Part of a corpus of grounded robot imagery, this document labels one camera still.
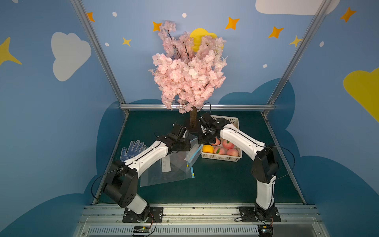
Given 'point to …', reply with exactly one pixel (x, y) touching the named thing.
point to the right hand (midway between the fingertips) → (201, 140)
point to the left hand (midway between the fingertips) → (189, 143)
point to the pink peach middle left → (218, 150)
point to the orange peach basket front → (208, 148)
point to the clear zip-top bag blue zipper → (195, 150)
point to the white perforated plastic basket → (224, 157)
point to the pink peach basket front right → (232, 152)
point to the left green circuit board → (141, 229)
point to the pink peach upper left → (217, 142)
